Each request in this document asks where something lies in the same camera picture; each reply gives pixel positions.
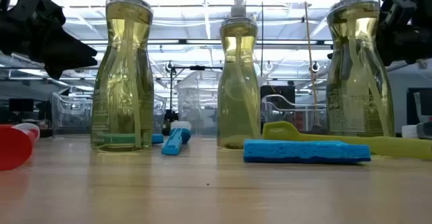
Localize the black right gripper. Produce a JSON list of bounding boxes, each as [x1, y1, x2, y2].
[[375, 0, 432, 67]]

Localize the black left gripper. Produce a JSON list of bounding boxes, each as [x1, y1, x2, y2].
[[0, 0, 99, 80]]

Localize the grey dish brush white bristles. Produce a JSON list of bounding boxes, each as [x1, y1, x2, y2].
[[401, 121, 432, 140]]

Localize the red dish brush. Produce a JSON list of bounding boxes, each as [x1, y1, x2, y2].
[[0, 122, 41, 171]]

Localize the blue sponge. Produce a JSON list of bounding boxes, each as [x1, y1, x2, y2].
[[242, 138, 372, 165], [97, 132, 165, 146]]

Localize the blue dish brush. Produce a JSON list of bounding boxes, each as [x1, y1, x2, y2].
[[161, 120, 192, 156]]

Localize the green dish brush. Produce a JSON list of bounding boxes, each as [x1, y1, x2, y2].
[[262, 121, 432, 161]]

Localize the clear plastic bin wavy rim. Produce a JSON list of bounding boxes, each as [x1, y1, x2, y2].
[[261, 93, 328, 134], [50, 91, 167, 138]]

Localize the small black monitor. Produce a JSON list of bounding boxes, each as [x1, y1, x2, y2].
[[8, 98, 34, 113]]

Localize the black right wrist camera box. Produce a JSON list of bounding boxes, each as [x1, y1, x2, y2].
[[380, 0, 418, 28]]

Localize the dark wall screen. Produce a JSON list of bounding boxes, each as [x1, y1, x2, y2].
[[406, 87, 432, 134]]

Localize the yellow hanging cord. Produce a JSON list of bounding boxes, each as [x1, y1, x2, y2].
[[302, 0, 320, 125]]

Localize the black hanging cable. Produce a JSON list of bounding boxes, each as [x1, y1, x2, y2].
[[260, 0, 264, 76]]

